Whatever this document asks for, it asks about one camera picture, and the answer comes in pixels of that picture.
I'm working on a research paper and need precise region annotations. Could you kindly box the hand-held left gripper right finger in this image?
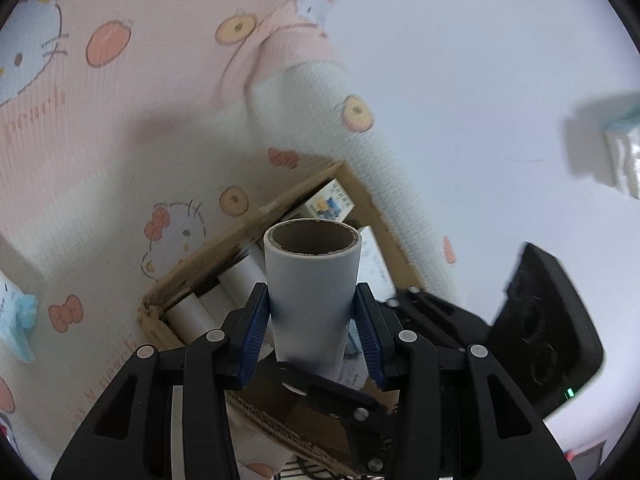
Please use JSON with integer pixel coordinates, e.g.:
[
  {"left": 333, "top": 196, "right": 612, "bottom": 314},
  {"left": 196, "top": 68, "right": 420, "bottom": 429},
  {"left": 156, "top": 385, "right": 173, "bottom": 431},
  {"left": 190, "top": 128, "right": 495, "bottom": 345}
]
[{"left": 354, "top": 282, "right": 578, "bottom": 480}]

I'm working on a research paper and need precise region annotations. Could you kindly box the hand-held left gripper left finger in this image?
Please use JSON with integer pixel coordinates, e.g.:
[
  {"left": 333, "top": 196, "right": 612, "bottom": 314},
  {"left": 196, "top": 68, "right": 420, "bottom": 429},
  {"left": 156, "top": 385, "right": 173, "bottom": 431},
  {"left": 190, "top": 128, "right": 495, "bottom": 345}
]
[{"left": 50, "top": 282, "right": 271, "bottom": 480}]

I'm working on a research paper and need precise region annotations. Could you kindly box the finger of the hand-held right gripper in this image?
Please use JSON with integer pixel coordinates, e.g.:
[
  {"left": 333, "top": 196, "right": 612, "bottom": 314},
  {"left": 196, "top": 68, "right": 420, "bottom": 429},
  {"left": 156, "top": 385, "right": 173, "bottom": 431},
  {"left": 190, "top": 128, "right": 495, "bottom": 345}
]
[
  {"left": 279, "top": 362, "right": 399, "bottom": 477},
  {"left": 386, "top": 285, "right": 493, "bottom": 355}
]

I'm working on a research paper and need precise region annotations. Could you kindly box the brown cardboard box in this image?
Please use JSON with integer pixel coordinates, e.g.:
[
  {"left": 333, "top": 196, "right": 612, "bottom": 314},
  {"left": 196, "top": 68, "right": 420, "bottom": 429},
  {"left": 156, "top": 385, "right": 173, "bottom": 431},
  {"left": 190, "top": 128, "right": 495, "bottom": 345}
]
[{"left": 136, "top": 160, "right": 426, "bottom": 476}]

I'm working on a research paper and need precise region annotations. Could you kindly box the white desktop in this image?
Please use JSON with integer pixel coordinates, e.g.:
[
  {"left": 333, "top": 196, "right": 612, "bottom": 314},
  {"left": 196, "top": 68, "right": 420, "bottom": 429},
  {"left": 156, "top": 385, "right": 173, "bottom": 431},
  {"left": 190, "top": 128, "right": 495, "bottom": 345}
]
[{"left": 245, "top": 0, "right": 640, "bottom": 466}]

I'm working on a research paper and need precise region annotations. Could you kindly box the white lined notebook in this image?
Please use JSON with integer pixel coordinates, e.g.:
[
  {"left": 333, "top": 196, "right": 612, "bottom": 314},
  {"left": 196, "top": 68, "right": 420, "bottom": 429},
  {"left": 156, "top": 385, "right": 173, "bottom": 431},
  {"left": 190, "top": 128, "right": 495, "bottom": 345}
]
[{"left": 357, "top": 225, "right": 397, "bottom": 302}]

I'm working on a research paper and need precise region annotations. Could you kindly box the grey object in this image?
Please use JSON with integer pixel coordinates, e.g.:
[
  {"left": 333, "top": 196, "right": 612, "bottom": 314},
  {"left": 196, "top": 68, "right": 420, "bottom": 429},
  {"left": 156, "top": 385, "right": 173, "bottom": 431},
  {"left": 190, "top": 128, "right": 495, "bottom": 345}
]
[{"left": 565, "top": 440, "right": 608, "bottom": 472}]

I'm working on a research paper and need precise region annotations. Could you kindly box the white cartoon print box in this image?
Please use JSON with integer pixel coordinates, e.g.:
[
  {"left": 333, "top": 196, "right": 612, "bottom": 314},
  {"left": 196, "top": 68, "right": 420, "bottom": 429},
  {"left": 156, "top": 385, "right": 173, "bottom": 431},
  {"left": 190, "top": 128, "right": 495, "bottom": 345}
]
[{"left": 295, "top": 180, "right": 357, "bottom": 223}]

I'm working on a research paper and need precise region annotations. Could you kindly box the white and blue box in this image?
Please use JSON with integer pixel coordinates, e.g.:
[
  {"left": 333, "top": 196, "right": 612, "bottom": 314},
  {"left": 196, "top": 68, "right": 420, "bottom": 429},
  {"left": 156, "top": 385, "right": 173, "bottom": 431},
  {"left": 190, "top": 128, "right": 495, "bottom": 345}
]
[{"left": 600, "top": 110, "right": 640, "bottom": 196}]

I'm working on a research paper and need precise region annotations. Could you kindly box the light blue tissue packet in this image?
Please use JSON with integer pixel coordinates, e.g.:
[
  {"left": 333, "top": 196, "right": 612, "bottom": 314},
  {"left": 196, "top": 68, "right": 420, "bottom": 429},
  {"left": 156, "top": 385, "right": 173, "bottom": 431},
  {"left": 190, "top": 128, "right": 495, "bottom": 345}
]
[{"left": 0, "top": 270, "right": 40, "bottom": 365}]

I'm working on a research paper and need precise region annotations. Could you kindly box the pink cartoon printed blanket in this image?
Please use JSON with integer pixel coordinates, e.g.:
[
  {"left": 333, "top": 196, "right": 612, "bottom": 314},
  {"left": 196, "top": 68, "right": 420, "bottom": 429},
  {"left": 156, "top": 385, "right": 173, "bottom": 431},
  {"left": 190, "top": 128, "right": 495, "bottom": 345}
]
[{"left": 0, "top": 0, "right": 471, "bottom": 480}]

